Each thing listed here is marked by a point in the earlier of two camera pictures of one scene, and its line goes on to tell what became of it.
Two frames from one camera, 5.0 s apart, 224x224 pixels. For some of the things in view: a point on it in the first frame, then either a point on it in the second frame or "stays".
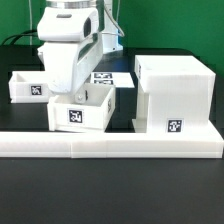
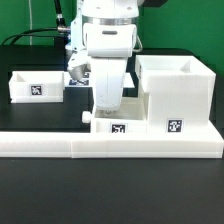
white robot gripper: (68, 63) to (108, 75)
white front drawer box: (64, 113) to (130, 118)
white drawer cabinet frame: (174, 95) stays
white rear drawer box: (29, 86) stays
